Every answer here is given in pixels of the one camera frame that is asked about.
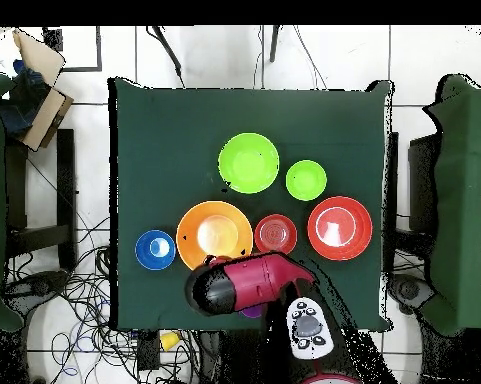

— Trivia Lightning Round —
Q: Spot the large green plastic bowl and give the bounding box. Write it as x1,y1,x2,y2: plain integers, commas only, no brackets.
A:
217,132,281,196

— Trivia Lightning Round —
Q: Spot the yellow plastic cup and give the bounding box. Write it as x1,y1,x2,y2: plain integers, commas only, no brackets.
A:
159,330,182,353

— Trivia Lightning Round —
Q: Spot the small red plastic bowl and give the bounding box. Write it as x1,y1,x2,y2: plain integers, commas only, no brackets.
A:
253,213,299,257

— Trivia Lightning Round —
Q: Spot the large orange plastic bowl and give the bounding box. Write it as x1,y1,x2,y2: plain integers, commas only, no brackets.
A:
175,200,254,272

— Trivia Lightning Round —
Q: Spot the small green plastic bowl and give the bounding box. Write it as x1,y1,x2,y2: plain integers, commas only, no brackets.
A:
285,159,328,202

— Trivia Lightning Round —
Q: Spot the dark blue plastic bowl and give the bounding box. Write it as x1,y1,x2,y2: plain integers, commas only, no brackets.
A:
134,228,177,272

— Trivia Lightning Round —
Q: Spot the large red plastic bowl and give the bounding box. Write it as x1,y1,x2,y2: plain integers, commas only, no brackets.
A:
306,195,374,262

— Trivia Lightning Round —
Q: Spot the purple plastic cup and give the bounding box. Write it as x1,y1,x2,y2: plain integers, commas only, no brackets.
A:
239,305,264,320

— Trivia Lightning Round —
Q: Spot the dark green table cloth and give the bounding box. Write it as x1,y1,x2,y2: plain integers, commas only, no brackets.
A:
108,76,394,333

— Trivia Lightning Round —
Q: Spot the black pole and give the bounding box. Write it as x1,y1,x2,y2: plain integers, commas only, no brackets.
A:
268,25,282,64

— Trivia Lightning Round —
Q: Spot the black chair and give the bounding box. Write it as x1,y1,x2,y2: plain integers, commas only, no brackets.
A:
407,132,442,234

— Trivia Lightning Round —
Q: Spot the grey chair base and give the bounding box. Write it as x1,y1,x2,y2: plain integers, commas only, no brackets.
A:
385,273,436,316

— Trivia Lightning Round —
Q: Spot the black chair base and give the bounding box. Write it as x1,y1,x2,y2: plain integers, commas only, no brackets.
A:
1,269,71,321

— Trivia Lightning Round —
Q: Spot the cardboard box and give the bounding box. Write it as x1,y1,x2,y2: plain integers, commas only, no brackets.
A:
11,27,75,153

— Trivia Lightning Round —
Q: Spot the blue cloth bundle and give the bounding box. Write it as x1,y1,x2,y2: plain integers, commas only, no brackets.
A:
0,59,51,136

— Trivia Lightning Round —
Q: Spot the thin black cable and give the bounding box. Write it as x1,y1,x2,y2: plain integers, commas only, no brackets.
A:
291,25,329,90

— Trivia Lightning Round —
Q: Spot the thick black cable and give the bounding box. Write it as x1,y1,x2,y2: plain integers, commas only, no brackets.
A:
145,25,188,90

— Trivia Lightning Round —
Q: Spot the tangle of cables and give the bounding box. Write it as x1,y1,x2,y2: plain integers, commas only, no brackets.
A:
3,215,203,384

